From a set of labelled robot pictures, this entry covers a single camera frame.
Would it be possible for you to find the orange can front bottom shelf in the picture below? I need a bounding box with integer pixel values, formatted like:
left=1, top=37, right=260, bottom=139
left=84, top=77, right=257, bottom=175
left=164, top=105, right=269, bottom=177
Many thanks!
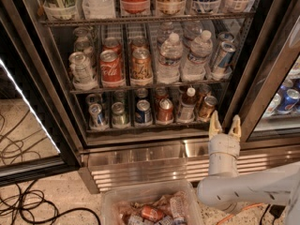
left=198, top=96, right=218, bottom=121

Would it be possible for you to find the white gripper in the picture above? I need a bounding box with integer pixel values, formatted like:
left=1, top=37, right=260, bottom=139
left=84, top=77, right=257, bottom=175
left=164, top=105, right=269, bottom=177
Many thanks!
left=208, top=111, right=241, bottom=176

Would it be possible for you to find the orange can behind bottom shelf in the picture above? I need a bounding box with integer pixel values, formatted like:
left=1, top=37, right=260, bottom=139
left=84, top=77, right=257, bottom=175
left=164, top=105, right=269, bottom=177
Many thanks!
left=197, top=83, right=212, bottom=105

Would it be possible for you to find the clear plastic bin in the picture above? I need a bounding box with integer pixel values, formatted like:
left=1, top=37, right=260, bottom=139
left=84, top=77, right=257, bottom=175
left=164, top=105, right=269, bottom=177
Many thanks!
left=100, top=180, right=204, bottom=225

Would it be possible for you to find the red can bottom shelf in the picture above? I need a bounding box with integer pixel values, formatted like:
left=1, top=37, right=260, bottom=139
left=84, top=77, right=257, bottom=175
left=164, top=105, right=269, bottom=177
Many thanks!
left=157, top=98, right=173, bottom=122

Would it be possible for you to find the red coca-cola can middle shelf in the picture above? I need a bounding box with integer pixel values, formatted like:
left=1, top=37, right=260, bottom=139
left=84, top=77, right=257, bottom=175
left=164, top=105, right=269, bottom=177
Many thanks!
left=100, top=50, right=123, bottom=83

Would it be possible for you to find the water bottle middle right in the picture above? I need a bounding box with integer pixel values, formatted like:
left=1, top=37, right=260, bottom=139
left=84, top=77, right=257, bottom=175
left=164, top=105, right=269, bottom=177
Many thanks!
left=182, top=30, right=213, bottom=82

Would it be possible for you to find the orange extension cable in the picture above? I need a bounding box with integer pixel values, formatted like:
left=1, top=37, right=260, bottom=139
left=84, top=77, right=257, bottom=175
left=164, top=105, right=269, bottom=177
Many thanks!
left=216, top=202, right=265, bottom=225

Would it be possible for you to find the gold can middle shelf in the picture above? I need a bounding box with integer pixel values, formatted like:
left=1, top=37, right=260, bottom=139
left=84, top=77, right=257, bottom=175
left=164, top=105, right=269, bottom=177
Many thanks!
left=131, top=48, right=152, bottom=80

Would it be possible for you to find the fridge glass door right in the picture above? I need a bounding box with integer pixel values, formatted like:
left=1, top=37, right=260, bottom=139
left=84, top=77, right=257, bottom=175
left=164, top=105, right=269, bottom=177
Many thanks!
left=239, top=0, right=300, bottom=150

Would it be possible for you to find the black power plug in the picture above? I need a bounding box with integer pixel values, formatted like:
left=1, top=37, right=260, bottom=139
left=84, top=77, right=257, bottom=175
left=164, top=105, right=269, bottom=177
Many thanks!
left=269, top=205, right=285, bottom=218

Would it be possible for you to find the open fridge door left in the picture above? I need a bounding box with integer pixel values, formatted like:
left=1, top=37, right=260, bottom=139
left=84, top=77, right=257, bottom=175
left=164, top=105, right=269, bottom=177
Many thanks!
left=0, top=13, right=80, bottom=186

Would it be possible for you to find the fridge bottom grille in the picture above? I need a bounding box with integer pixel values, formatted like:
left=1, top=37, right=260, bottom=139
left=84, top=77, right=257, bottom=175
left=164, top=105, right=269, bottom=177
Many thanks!
left=79, top=141, right=300, bottom=194

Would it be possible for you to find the green can bottom shelf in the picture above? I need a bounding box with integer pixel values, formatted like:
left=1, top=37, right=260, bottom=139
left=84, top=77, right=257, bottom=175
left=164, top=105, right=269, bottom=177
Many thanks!
left=112, top=102, right=128, bottom=126

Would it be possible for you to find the blue pepsi can bottom shelf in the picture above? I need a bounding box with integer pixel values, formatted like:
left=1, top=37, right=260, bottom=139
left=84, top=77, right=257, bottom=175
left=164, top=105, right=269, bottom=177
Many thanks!
left=135, top=99, right=152, bottom=124

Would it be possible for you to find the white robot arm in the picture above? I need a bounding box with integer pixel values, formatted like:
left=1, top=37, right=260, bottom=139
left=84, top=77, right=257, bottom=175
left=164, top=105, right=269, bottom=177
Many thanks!
left=197, top=112, right=300, bottom=225

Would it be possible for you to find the blue silver slim can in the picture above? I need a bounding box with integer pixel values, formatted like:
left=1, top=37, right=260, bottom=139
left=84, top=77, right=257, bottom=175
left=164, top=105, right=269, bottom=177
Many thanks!
left=212, top=41, right=236, bottom=74

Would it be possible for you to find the brown bottle white cap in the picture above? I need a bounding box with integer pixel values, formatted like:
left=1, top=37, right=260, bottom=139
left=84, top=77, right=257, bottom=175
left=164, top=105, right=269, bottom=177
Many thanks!
left=177, top=87, right=197, bottom=120

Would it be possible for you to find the red can in bin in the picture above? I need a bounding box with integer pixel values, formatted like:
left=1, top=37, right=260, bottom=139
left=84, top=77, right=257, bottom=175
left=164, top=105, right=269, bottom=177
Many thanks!
left=141, top=205, right=165, bottom=222

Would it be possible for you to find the water bottle middle left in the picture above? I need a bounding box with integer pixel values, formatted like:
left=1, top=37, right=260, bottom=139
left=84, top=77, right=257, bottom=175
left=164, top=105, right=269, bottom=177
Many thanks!
left=157, top=33, right=183, bottom=83

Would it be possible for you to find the black cable on floor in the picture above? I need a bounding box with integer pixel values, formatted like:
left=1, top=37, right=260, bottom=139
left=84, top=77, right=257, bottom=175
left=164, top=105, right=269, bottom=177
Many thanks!
left=0, top=179, right=102, bottom=225

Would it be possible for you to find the blue white can bottom shelf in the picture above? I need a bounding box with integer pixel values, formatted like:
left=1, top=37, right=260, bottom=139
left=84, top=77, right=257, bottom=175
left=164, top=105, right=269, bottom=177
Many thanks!
left=89, top=103, right=107, bottom=128

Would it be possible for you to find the silver can middle shelf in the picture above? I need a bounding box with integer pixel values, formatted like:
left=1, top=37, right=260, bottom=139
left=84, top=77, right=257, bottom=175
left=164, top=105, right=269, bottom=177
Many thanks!
left=68, top=52, right=95, bottom=84

